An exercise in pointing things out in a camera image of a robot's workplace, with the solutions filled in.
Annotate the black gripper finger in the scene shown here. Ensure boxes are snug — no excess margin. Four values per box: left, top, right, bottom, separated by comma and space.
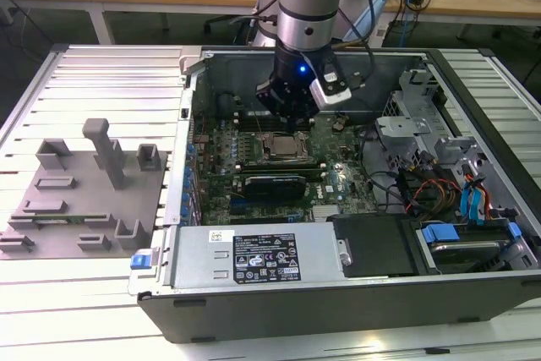
254, 79, 300, 131
297, 101, 321, 131

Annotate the metal socket cover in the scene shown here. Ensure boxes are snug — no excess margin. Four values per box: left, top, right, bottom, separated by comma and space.
300, 118, 336, 156

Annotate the silver CPU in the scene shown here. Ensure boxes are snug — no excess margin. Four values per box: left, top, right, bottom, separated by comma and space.
270, 134, 303, 159

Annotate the green motherboard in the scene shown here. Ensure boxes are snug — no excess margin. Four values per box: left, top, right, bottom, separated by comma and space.
192, 113, 377, 227

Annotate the black graphics card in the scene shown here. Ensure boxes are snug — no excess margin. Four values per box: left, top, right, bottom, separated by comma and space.
241, 172, 309, 202

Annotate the grey metal drive cage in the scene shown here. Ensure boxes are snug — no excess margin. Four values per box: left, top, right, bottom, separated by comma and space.
374, 67, 491, 176

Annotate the silver chipset heatsink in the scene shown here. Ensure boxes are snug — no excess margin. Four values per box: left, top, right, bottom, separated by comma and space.
311, 204, 340, 223

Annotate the black plastic bay cover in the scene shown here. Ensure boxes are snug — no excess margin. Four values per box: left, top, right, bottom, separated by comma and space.
327, 213, 418, 278

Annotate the grey power supply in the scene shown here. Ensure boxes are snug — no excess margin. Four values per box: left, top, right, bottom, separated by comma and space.
171, 225, 348, 288

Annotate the hard disk in blue carrier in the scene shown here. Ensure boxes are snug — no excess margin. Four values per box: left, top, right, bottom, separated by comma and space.
416, 220, 522, 274

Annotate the open black PC case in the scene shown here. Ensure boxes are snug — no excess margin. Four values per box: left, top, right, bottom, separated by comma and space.
126, 46, 541, 345

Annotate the grey parts rack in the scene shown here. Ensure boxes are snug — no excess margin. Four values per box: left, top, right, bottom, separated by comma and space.
0, 118, 171, 261

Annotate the blue case latch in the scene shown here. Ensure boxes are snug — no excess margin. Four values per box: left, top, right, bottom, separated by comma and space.
129, 252, 153, 271

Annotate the green RAM stick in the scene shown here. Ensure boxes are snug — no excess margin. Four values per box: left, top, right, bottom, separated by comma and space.
29, 215, 88, 226

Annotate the thin wire locking lever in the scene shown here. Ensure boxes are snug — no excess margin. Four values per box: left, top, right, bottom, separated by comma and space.
252, 102, 265, 135

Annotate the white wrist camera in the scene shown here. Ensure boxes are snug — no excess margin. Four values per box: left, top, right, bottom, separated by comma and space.
307, 50, 353, 109

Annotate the black wire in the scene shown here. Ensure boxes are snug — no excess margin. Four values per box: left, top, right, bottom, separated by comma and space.
362, 167, 407, 212

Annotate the orange yellow wire bundle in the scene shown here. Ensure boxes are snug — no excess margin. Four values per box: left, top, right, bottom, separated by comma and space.
407, 178, 462, 212

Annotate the blue wire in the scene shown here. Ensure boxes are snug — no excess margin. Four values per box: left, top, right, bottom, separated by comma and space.
459, 180, 478, 225
470, 186, 488, 225

